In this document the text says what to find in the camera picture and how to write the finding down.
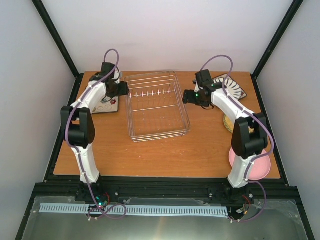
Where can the wire metal dish rack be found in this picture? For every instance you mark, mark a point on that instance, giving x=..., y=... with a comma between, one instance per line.
x=154, y=107

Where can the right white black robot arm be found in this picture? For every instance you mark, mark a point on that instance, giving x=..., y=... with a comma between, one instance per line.
x=249, y=136

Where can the round striped white plate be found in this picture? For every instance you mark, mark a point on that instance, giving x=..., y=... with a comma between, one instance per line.
x=234, y=89

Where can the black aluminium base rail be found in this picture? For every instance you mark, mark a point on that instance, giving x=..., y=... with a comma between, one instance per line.
x=209, y=190

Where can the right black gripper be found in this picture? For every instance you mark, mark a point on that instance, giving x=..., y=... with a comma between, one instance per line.
x=187, y=98

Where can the black frame post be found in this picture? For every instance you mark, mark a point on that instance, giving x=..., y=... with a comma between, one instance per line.
x=47, y=20
x=279, y=33

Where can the pink round plate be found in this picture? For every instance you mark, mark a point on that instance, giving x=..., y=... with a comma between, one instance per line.
x=260, y=169

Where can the right black frame post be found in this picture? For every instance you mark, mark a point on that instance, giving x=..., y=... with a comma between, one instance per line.
x=279, y=33

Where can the right circuit board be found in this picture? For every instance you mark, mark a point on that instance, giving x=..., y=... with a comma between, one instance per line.
x=245, y=207

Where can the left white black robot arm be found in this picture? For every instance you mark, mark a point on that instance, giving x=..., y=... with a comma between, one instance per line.
x=77, y=126

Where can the left circuit board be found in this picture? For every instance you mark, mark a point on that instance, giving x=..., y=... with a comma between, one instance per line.
x=103, y=200

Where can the square floral plate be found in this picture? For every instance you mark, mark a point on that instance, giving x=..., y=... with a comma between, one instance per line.
x=107, y=105

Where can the left black frame post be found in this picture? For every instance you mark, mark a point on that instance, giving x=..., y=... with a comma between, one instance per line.
x=47, y=20

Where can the grey slotted cable duct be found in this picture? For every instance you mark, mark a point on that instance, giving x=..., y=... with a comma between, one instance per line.
x=136, y=210

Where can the round woven bamboo plate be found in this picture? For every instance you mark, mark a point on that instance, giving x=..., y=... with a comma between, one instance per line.
x=229, y=125

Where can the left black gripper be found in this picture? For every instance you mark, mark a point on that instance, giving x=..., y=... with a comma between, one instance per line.
x=124, y=90

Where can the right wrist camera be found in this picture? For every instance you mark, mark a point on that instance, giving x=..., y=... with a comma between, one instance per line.
x=203, y=78

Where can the circuit board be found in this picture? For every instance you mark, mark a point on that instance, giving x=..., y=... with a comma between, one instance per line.
x=245, y=207
x=103, y=200

